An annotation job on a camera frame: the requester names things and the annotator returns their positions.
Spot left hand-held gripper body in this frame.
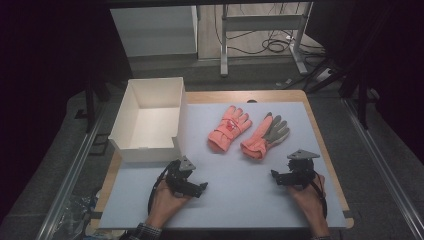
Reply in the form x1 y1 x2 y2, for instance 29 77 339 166
165 155 202 198

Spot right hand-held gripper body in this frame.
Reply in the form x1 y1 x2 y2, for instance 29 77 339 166
279 148 321 190

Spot pink glove with grey palm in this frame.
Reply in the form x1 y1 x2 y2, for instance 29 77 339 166
240 111 291 160

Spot pink glove with red print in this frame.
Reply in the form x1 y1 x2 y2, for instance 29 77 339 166
207 105 253 154

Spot white box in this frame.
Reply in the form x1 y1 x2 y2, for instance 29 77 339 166
108 77 188 164

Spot person's left hand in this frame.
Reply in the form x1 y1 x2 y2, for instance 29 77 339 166
145 178 193 230

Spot person's right hand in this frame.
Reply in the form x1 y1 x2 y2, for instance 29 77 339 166
287 173 330 236

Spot pale blue table mat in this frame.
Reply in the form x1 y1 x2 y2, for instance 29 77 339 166
98 101 348 230

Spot wooden table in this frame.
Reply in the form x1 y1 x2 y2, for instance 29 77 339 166
89 89 355 232

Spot white power strip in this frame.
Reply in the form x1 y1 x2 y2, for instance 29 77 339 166
314 67 334 83

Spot clear plastic bag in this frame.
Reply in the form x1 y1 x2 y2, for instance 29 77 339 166
58 192 103 240

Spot black tripod stand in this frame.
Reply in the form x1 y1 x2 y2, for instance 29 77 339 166
305 54 372 130

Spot black stand leg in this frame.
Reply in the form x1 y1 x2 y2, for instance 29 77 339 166
74 78 112 134

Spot white cabinet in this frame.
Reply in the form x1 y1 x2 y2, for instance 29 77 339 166
109 5 199 58

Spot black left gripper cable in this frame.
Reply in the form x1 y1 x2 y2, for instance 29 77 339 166
147 159 179 216

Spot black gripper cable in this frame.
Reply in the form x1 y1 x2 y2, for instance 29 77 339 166
147 159 179 216
311 172 329 220

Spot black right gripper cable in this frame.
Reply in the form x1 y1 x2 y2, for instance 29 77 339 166
311 172 329 220

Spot aluminium rail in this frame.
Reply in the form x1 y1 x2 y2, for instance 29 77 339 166
35 104 108 240
342 98 424 240

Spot black floor cables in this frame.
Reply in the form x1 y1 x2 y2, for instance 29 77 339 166
213 2 326 58

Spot grey metal stand frame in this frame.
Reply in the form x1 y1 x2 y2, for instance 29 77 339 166
219 1 315 78

